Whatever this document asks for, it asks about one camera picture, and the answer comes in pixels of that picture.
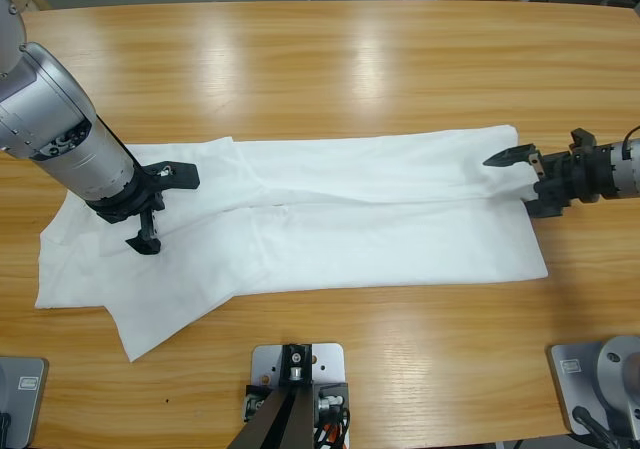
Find white mount block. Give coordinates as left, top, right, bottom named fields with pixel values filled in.
left=243, top=342, right=351, bottom=449

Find thin black cable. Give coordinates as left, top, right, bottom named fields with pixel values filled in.
left=621, top=124, right=640, bottom=163

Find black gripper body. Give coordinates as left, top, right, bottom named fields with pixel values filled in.
left=84, top=167, right=167, bottom=226
left=533, top=145, right=615, bottom=206

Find orange and black cables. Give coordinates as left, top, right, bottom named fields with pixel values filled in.
left=313, top=408, right=354, bottom=449

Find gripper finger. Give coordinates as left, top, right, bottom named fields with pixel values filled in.
left=482, top=142, right=539, bottom=170
left=523, top=182, right=571, bottom=219
left=124, top=210, right=164, bottom=257

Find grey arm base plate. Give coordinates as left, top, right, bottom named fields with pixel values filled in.
left=546, top=335, right=640, bottom=443
left=0, top=356, right=50, bottom=449

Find white Unitree T-shirt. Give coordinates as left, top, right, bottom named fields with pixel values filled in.
left=34, top=123, right=550, bottom=364

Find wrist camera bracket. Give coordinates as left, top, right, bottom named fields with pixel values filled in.
left=134, top=160, right=202, bottom=193
left=569, top=127, right=599, bottom=158

